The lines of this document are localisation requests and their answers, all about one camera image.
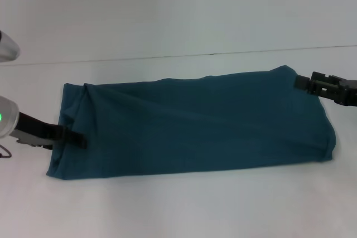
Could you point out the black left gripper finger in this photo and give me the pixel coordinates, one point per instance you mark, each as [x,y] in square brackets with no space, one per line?
[74,139]

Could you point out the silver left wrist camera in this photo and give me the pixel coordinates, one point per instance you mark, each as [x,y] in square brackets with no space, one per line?
[7,47]

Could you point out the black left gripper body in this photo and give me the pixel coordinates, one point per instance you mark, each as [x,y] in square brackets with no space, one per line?
[33,133]

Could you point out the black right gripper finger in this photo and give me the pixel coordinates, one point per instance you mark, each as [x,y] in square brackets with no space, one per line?
[309,84]

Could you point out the teal t-shirt with FREE print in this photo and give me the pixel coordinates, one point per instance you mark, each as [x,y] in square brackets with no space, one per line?
[195,126]

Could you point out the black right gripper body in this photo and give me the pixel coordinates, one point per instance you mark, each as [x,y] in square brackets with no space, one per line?
[347,93]

